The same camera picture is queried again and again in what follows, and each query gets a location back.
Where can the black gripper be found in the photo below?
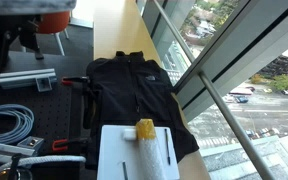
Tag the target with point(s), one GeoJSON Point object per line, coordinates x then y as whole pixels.
{"type": "Point", "coordinates": [7, 23]}

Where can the black zip jacket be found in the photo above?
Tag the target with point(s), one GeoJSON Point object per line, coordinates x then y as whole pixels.
{"type": "Point", "coordinates": [127, 90]}

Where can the black tripod leg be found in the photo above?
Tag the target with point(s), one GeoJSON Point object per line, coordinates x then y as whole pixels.
{"type": "Point", "coordinates": [34, 46]}

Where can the orange chair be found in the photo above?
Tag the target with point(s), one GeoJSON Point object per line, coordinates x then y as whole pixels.
{"type": "Point", "coordinates": [54, 21]}

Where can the round metal rim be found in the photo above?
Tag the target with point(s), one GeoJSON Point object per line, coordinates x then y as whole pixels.
{"type": "Point", "coordinates": [4, 173]}

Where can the white plastic board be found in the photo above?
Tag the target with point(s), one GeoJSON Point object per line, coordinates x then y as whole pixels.
{"type": "Point", "coordinates": [114, 156]}

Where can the small white block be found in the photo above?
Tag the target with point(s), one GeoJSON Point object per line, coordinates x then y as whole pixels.
{"type": "Point", "coordinates": [129, 134]}

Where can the white roll with yellow end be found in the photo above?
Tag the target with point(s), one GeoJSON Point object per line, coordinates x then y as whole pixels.
{"type": "Point", "coordinates": [149, 156]}

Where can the thin metal handrail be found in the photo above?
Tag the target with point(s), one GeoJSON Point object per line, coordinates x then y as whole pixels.
{"type": "Point", "coordinates": [174, 31]}

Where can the thick metal handrail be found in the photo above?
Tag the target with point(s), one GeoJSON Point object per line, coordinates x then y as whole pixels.
{"type": "Point", "coordinates": [230, 123]}

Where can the long aluminium extrusion rail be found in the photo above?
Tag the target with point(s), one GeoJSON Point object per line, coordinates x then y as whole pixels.
{"type": "Point", "coordinates": [24, 78]}

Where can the grey corner bracket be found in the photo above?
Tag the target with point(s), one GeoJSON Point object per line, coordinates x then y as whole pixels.
{"type": "Point", "coordinates": [44, 84]}
{"type": "Point", "coordinates": [31, 141]}

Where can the short aluminium extrusion rail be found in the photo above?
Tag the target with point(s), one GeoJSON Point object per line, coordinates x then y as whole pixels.
{"type": "Point", "coordinates": [4, 150]}

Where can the grey window frame beam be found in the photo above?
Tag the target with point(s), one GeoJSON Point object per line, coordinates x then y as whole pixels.
{"type": "Point", "coordinates": [237, 43]}

